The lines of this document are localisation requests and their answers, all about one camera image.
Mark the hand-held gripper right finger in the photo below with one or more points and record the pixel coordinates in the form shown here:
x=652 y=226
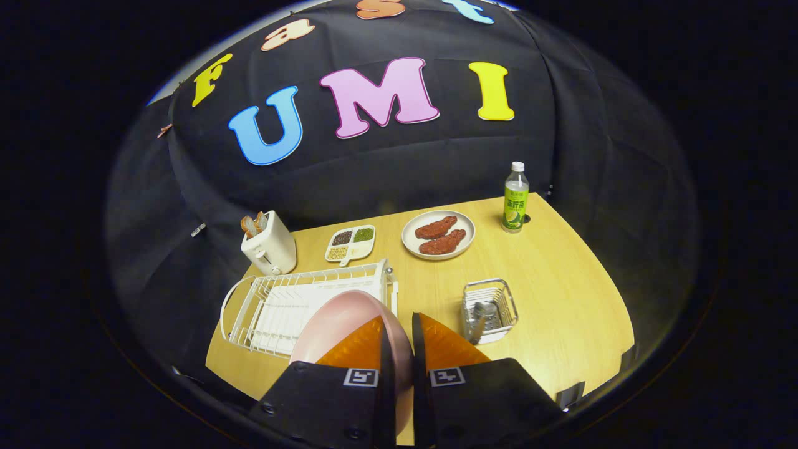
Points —
x=419 y=386

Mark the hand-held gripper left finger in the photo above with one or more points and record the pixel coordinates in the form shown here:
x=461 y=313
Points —
x=386 y=386

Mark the pink plate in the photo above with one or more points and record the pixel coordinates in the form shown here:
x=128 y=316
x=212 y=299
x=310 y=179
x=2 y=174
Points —
x=336 y=318

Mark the white plate with meat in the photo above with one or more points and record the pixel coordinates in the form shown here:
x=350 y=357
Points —
x=408 y=240

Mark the red-brown meat piece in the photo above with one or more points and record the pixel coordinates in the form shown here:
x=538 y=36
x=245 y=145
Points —
x=435 y=227
x=442 y=243

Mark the white divided grain tray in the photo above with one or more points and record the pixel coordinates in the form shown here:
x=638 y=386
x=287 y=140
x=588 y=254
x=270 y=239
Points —
x=352 y=245

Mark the white toaster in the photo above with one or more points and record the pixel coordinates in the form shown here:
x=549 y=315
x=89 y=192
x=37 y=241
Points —
x=271 y=246

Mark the green label drink bottle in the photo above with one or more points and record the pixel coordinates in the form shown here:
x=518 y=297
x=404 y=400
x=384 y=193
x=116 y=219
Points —
x=515 y=209

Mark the toasted bread slice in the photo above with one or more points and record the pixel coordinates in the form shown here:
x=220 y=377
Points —
x=261 y=221
x=248 y=226

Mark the black backdrop cloth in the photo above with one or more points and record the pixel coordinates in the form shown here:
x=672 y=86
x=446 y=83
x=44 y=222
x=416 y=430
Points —
x=386 y=162

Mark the white cloth clip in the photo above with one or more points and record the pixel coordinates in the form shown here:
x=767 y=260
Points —
x=197 y=230

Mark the pink cloth clip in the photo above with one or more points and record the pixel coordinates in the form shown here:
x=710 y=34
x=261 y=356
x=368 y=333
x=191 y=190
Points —
x=164 y=131

